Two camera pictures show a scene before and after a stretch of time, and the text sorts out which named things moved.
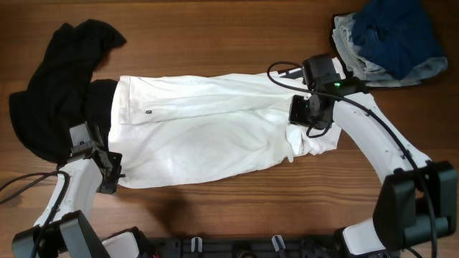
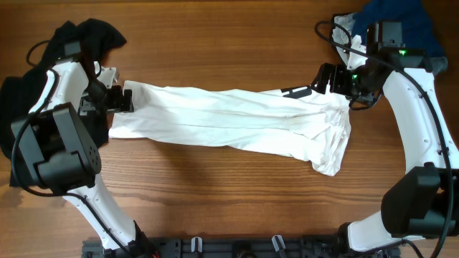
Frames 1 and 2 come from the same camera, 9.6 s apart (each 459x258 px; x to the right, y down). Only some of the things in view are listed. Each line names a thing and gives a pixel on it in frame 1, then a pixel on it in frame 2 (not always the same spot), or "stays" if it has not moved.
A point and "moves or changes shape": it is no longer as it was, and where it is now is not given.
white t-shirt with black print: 167,129 moves or changes shape
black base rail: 334,246 stays
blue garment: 397,36 stays
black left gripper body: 112,183 → 115,99
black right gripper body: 301,111 → 355,84
